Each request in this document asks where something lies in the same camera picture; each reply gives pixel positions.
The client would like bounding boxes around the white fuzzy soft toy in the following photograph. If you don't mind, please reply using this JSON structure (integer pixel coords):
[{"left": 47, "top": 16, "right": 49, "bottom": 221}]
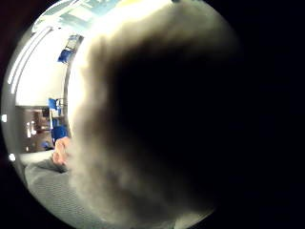
[{"left": 66, "top": 0, "right": 242, "bottom": 229}]

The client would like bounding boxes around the ceiling window panel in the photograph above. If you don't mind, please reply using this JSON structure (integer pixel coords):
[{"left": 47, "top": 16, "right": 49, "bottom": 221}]
[{"left": 31, "top": 0, "right": 122, "bottom": 32}]

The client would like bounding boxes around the blue wall panel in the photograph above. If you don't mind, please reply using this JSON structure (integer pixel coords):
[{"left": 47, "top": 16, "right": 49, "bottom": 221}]
[{"left": 57, "top": 33, "right": 84, "bottom": 64}]

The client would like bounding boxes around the long ceiling light strip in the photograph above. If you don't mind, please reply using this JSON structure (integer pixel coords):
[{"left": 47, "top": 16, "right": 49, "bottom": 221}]
[{"left": 7, "top": 27, "right": 53, "bottom": 95}]

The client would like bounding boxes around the blue chair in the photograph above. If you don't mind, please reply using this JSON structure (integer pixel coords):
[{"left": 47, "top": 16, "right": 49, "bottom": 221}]
[
  {"left": 47, "top": 97, "right": 60, "bottom": 111},
  {"left": 51, "top": 125, "right": 70, "bottom": 143}
]

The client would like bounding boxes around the the person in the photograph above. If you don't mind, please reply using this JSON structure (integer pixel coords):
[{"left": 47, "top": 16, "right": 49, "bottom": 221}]
[{"left": 23, "top": 135, "right": 108, "bottom": 229}]

